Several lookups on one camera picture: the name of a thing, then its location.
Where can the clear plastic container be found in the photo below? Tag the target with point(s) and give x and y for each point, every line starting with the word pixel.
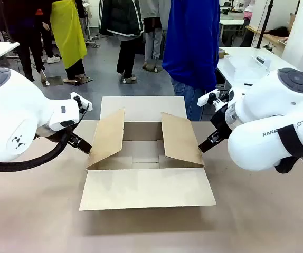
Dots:
pixel 246 69

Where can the person in black clothes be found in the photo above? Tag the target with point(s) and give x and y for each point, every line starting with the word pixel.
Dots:
pixel 24 31

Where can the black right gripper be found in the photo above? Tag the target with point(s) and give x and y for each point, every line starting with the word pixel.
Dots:
pixel 221 118

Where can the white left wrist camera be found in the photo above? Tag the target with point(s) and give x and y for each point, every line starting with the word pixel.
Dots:
pixel 86 101

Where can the large white table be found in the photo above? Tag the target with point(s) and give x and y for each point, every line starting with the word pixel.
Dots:
pixel 241 60

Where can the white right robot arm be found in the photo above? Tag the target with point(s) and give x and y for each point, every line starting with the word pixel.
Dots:
pixel 267 105

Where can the brown tape roll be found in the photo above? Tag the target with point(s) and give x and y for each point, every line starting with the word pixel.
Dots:
pixel 222 54

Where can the person in grey clothes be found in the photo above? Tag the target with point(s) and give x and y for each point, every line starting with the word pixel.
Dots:
pixel 154 39

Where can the wooden background table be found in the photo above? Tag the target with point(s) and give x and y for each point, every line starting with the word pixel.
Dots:
pixel 262 33

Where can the black tripod pole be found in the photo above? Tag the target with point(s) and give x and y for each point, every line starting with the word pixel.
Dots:
pixel 265 23

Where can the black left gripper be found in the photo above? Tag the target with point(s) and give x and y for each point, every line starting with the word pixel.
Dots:
pixel 70 137

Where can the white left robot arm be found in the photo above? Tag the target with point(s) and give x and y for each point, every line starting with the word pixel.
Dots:
pixel 14 110

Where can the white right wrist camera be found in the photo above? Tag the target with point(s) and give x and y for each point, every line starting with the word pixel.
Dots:
pixel 207 98

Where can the black floor base plate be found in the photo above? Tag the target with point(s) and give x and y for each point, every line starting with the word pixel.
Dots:
pixel 127 81
pixel 54 81
pixel 151 69

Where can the person in yellow apron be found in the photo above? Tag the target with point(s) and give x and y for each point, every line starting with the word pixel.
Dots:
pixel 69 31

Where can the person in dark striped jacket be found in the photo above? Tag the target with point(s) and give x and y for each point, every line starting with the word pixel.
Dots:
pixel 122 21

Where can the white device with dark screen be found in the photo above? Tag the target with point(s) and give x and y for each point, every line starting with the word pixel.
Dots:
pixel 263 60

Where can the person in blue jacket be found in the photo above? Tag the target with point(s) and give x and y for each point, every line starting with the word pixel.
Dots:
pixel 191 39

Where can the person in pink top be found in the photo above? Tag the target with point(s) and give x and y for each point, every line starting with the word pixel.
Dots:
pixel 248 9

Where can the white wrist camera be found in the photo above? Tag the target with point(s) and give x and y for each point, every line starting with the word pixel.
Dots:
pixel 86 101
pixel 207 98

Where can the brown cardboard box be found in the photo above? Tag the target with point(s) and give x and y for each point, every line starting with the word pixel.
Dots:
pixel 146 188

